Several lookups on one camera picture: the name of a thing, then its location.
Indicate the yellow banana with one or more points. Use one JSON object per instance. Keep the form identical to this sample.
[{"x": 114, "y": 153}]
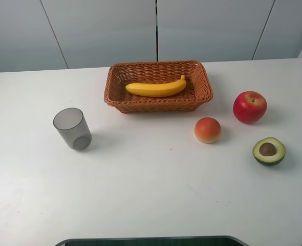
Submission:
[{"x": 157, "y": 90}]

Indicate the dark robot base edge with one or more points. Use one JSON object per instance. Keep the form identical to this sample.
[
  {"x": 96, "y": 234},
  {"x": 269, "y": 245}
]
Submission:
[{"x": 165, "y": 241}]

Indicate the brown wicker basket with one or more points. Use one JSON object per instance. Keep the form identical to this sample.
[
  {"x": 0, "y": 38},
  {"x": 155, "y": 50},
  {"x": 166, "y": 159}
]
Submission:
[{"x": 197, "y": 91}]

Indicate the orange round bun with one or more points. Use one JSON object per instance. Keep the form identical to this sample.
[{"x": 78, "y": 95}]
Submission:
[{"x": 207, "y": 130}]

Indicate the grey translucent plastic cup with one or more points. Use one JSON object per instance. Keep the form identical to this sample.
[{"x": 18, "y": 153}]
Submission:
[{"x": 72, "y": 126}]

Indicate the red apple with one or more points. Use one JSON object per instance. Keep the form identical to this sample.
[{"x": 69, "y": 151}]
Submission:
[{"x": 249, "y": 107}]

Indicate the halved avocado with pit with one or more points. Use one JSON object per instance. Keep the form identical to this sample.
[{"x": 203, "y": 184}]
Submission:
[{"x": 269, "y": 151}]

